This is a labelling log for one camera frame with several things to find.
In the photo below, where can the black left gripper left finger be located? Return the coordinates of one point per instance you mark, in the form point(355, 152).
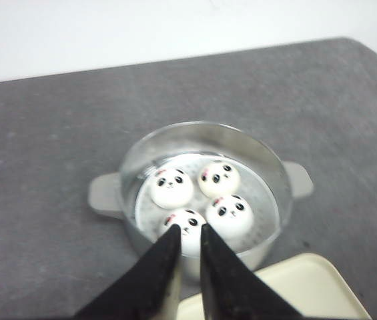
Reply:
point(149, 290)

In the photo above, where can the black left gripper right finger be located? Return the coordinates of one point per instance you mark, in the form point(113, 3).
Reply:
point(230, 290)

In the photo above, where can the panda bun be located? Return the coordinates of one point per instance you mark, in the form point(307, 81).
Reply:
point(218, 178)
point(231, 216)
point(190, 223)
point(171, 188)

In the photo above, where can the cream plastic tray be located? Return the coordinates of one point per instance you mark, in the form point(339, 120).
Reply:
point(308, 282)

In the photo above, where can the stainless steel pot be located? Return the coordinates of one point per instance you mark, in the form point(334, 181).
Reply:
point(268, 184)

